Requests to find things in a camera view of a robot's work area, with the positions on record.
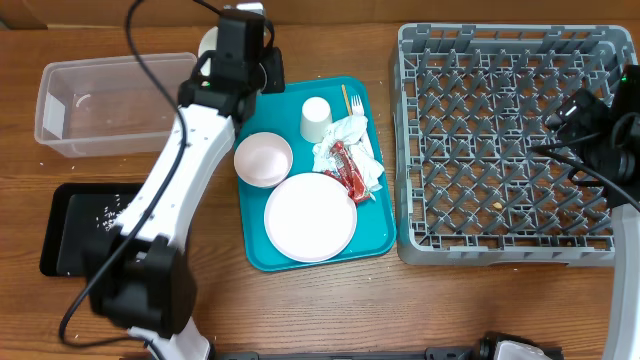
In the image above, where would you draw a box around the white bowl with nuts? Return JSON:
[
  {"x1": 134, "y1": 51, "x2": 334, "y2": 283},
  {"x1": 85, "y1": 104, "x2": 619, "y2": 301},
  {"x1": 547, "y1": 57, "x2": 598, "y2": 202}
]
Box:
[{"x1": 198, "y1": 26, "x2": 218, "y2": 76}]

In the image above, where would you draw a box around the pink bowl with crumbs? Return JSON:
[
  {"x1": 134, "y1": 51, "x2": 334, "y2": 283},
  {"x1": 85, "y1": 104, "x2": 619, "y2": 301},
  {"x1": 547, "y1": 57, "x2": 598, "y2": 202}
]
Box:
[{"x1": 234, "y1": 132, "x2": 293, "y2": 188}]

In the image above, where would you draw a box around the white napkin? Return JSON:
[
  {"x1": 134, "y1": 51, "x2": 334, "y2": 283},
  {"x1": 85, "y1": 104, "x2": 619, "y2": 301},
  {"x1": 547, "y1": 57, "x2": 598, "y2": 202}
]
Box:
[{"x1": 312, "y1": 115, "x2": 384, "y2": 193}]

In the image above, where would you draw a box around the red snack wrapper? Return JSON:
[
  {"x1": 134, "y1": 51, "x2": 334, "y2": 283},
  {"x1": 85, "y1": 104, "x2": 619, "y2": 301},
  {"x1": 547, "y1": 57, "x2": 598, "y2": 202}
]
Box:
[{"x1": 324, "y1": 141, "x2": 371, "y2": 204}]

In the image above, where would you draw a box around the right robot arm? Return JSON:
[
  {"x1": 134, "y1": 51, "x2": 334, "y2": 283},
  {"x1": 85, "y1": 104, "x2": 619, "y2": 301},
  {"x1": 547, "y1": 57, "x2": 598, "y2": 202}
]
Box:
[{"x1": 533, "y1": 65, "x2": 639, "y2": 360}]

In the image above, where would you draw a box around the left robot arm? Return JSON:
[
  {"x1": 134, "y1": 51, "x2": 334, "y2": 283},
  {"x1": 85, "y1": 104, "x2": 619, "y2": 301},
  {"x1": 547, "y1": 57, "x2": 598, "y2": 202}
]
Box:
[{"x1": 58, "y1": 3, "x2": 285, "y2": 359}]

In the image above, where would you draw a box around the grey dishwasher rack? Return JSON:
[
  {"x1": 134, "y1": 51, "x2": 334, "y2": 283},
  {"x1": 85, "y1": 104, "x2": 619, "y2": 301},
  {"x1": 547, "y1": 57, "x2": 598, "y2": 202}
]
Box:
[{"x1": 390, "y1": 23, "x2": 636, "y2": 267}]

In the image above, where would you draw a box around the teal serving tray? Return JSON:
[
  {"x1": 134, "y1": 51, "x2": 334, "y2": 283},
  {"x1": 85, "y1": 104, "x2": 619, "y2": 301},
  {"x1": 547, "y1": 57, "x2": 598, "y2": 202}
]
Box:
[{"x1": 238, "y1": 76, "x2": 397, "y2": 272}]

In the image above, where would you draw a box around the white paper cup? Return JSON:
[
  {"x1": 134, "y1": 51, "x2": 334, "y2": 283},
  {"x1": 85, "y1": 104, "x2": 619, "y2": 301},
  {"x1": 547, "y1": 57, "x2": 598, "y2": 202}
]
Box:
[{"x1": 300, "y1": 97, "x2": 333, "y2": 143}]

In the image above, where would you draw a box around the wooden chopstick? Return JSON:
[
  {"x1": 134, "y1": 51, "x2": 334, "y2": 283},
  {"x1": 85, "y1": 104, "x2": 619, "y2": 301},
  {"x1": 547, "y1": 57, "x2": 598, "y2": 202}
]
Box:
[{"x1": 341, "y1": 84, "x2": 353, "y2": 116}]

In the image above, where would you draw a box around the white plastic fork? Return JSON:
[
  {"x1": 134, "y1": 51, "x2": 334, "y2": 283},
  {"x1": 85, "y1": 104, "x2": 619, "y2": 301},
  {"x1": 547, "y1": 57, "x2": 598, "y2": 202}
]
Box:
[{"x1": 351, "y1": 95, "x2": 374, "y2": 157}]

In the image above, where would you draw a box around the white round plate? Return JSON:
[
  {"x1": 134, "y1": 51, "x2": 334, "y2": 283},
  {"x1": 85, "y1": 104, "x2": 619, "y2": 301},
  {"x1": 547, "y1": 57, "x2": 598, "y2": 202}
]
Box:
[{"x1": 264, "y1": 173, "x2": 358, "y2": 263}]

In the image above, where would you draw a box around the clear plastic bin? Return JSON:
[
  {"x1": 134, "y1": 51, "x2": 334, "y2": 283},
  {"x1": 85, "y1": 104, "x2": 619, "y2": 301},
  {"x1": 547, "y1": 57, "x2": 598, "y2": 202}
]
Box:
[{"x1": 34, "y1": 56, "x2": 175, "y2": 158}]

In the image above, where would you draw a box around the black plastic tray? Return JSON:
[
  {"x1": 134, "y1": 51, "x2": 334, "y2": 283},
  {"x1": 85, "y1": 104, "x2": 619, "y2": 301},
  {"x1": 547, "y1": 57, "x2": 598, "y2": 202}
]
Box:
[{"x1": 39, "y1": 183, "x2": 142, "y2": 277}]

